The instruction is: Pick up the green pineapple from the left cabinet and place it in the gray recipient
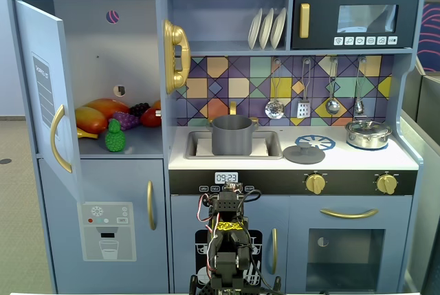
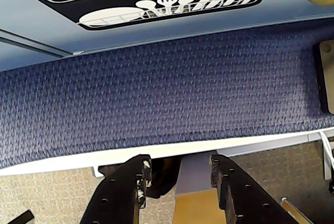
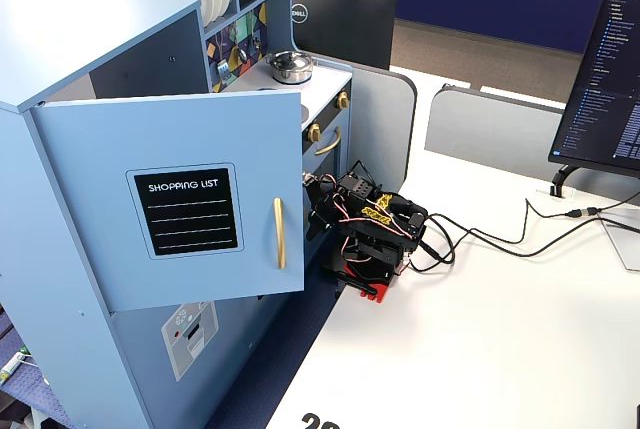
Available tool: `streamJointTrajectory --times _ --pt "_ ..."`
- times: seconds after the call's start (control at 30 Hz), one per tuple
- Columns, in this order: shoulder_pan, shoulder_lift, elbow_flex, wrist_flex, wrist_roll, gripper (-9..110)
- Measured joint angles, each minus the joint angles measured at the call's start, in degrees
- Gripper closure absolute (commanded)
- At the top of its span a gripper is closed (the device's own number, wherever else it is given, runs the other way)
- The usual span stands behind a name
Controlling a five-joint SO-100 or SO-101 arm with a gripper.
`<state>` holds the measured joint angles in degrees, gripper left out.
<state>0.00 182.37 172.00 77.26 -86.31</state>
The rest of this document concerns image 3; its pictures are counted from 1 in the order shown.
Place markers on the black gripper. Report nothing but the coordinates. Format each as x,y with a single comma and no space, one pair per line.
317,213

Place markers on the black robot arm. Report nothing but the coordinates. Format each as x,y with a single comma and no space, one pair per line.
385,234

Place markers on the blue shopping list cabinet door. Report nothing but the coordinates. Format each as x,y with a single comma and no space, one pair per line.
200,129

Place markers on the blue toy kitchen cabinet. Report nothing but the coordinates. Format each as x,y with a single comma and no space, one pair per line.
60,39

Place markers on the gold stove knob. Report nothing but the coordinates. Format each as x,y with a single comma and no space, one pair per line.
314,132
342,100

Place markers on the red table clamp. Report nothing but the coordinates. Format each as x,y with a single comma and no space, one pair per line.
377,293

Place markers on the gray desk divider panel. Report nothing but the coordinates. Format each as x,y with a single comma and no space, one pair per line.
380,119
490,129

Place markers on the silver toy pot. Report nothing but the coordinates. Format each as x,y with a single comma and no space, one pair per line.
292,76

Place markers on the silver pot lid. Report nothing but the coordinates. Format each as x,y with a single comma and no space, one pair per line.
289,61

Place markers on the silver toy spatula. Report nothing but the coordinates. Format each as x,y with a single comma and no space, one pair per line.
223,71

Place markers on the silver toy ladle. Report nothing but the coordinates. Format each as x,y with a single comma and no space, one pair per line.
243,54

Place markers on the black Dell monitor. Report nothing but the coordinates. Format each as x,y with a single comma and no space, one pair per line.
350,29

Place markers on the black monitor with lit screen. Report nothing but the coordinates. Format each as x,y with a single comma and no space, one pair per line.
600,99

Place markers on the gray monitor stand foot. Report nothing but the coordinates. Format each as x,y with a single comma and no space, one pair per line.
622,244

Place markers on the white green marker pen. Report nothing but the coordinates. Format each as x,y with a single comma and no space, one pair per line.
11,366

